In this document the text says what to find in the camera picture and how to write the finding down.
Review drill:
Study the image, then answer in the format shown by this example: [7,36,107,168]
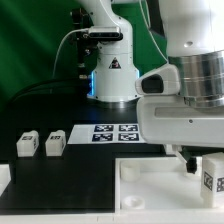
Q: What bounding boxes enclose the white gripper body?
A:
[137,96,224,148]

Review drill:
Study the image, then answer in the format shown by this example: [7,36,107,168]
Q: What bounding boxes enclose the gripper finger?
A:
[176,151,197,174]

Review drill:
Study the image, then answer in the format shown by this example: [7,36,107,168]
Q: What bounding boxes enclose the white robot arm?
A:
[135,0,224,148]

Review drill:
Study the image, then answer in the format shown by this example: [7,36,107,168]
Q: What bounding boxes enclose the white square tabletop panel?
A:
[115,157,224,211]

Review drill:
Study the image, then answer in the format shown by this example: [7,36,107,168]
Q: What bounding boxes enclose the white L-shaped obstacle fence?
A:
[0,209,224,224]

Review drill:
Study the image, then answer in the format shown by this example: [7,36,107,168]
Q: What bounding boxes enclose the white sheet with markers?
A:
[68,123,144,144]

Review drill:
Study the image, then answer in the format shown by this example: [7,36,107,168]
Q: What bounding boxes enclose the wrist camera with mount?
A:
[135,64,181,96]

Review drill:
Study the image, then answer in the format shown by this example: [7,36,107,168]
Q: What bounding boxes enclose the grey camera on base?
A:
[88,26,123,41]

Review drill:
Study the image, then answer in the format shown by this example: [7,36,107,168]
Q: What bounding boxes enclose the black cable bundle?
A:
[3,78,91,114]

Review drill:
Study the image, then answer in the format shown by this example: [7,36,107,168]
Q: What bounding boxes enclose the white camera cable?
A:
[52,27,91,80]

